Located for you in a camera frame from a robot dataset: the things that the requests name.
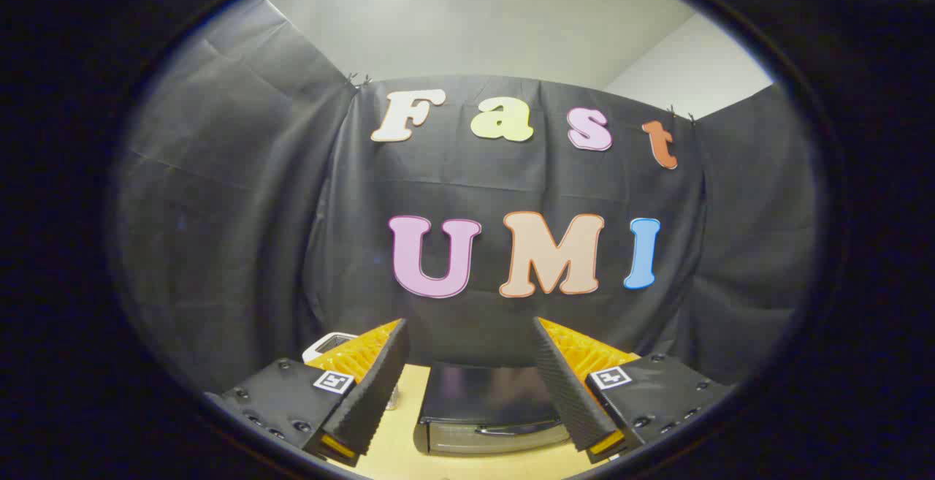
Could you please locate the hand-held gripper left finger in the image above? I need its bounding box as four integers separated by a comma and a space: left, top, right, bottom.
203, 318, 411, 468

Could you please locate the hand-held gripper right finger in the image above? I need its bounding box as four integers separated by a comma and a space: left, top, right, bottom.
531, 316, 736, 465

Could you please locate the black toaster oven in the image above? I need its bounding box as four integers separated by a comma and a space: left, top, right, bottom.
414, 362, 574, 457

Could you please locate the white pop-up toaster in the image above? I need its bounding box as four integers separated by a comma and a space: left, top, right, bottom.
302, 332, 359, 364

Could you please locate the black backdrop cloth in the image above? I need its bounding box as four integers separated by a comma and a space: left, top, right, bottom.
113, 0, 823, 393

